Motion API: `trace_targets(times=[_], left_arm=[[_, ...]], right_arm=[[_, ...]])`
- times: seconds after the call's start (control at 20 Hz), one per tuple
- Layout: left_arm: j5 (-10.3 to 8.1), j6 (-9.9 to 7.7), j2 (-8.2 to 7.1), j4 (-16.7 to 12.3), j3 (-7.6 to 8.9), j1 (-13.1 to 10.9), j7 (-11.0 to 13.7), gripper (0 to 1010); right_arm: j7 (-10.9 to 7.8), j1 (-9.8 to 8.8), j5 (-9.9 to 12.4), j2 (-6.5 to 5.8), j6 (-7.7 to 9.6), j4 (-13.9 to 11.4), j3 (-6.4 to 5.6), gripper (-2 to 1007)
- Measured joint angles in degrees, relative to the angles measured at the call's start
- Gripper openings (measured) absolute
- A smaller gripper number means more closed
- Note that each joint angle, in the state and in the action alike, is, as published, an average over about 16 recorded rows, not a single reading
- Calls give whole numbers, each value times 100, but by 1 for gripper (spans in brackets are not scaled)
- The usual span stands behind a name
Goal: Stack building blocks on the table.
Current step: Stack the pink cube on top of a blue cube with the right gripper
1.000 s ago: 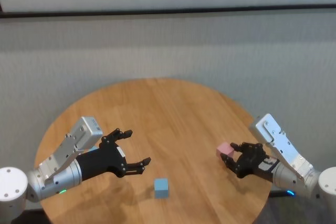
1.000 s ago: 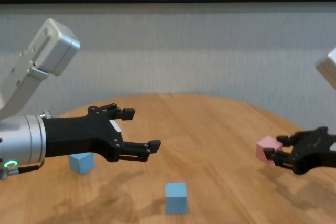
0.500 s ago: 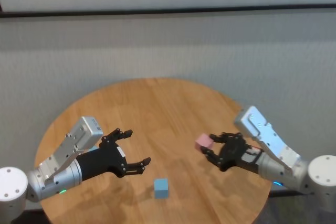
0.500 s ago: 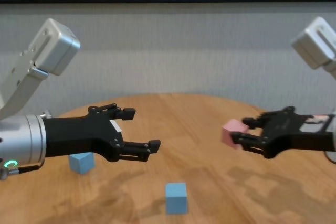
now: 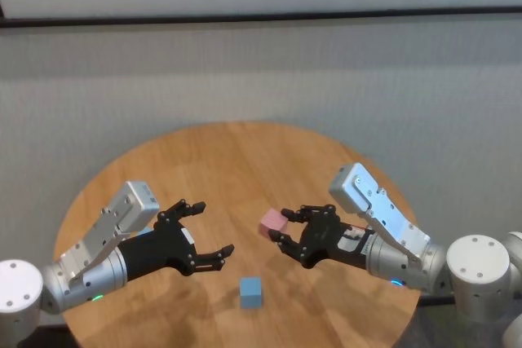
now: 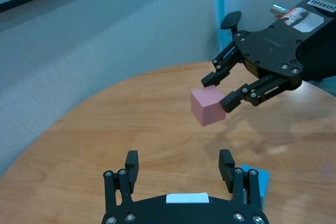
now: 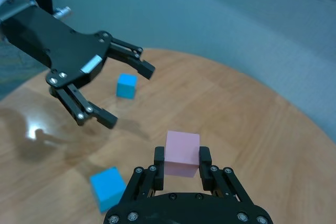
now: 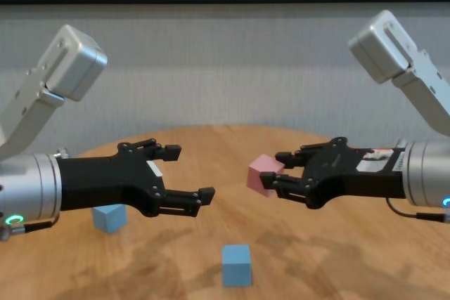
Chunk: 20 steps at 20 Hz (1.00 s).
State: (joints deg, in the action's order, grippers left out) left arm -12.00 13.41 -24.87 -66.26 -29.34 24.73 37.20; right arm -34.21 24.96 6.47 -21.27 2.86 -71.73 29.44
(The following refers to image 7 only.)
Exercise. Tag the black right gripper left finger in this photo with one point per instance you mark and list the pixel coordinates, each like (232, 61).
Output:
(158, 174)

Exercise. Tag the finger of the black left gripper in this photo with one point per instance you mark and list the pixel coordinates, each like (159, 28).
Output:
(131, 58)
(78, 106)

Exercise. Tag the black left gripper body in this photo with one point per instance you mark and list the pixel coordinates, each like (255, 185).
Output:
(52, 43)

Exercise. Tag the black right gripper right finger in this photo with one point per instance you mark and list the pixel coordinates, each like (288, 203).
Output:
(206, 171)

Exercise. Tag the pink building block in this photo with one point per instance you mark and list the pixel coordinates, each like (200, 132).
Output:
(181, 153)

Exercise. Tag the blue building block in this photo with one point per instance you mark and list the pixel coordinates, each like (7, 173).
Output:
(107, 187)
(126, 86)

